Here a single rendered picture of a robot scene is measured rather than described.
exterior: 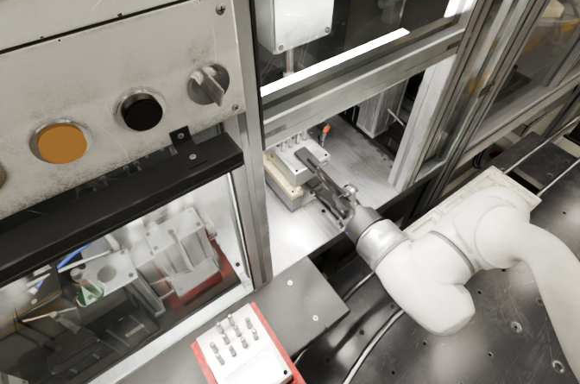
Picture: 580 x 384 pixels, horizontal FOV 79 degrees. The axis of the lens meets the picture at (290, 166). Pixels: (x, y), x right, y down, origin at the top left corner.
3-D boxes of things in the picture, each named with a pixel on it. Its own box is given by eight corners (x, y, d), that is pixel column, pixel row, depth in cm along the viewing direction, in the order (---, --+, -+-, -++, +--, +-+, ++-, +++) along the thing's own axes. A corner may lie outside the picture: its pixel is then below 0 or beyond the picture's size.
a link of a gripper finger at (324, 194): (356, 207, 73) (356, 212, 73) (323, 181, 80) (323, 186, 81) (343, 217, 71) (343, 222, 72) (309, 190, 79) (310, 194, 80)
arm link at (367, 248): (415, 230, 64) (391, 208, 67) (379, 257, 60) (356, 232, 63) (402, 253, 71) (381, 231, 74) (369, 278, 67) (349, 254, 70)
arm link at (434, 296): (371, 280, 69) (420, 238, 71) (433, 351, 61) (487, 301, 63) (370, 266, 60) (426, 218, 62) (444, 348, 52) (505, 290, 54)
